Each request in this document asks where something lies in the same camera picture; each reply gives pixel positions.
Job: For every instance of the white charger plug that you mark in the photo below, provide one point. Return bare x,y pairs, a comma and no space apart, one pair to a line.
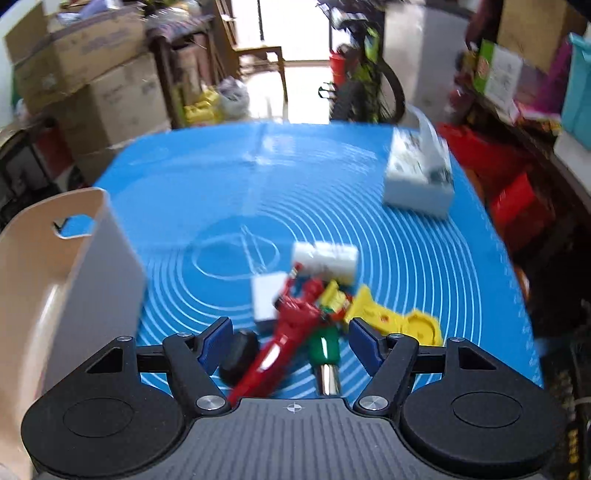
265,300

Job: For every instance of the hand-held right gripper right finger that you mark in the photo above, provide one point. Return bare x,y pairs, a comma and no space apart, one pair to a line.
364,344

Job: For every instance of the teal plastic storage crate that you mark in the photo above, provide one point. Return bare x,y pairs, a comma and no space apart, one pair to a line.
577,92

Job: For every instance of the tall flat cardboard box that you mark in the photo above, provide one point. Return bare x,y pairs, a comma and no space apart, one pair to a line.
535,32

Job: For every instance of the green black bicycle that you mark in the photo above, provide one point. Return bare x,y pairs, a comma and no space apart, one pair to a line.
364,78

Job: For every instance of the open cardboard box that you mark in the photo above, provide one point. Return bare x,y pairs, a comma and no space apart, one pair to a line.
78,50

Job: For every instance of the red paper bag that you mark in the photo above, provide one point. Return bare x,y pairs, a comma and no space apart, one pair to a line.
475,147

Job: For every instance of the yellow floor toy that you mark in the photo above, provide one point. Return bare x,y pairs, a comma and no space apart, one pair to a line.
201,108

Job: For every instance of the large cardboard box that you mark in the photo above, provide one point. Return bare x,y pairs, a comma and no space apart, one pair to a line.
120,106

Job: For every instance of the wooden chair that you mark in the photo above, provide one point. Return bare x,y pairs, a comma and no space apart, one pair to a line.
258,50

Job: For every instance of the crumpled white bag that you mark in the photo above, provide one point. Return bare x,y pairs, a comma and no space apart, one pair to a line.
233,97

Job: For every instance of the red bucket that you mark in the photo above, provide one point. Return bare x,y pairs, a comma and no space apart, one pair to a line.
337,67

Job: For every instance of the beige plastic storage bin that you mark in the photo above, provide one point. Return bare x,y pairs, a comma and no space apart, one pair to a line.
46,286

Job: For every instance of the green white carton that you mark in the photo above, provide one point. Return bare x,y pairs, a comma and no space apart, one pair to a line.
501,76

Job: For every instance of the white tissue box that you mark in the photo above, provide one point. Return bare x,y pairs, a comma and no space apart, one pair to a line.
415,184

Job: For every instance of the red plastic toy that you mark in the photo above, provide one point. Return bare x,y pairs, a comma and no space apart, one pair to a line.
286,332

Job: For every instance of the red gift box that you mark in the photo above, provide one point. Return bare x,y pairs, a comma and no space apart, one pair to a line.
521,212

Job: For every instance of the wooden side shelf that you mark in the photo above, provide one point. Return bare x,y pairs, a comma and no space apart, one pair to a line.
545,147

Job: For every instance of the blue silicone baking mat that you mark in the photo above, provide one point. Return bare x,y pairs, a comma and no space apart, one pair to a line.
323,194

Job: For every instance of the small multicoloured toy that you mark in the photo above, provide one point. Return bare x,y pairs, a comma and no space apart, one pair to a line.
334,300

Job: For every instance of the yellow plastic toy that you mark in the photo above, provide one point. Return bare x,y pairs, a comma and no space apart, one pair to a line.
392,318

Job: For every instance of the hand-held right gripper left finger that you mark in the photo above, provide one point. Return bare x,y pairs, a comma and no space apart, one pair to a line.
216,344

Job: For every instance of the small black object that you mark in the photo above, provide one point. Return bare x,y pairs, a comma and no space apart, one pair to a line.
238,357

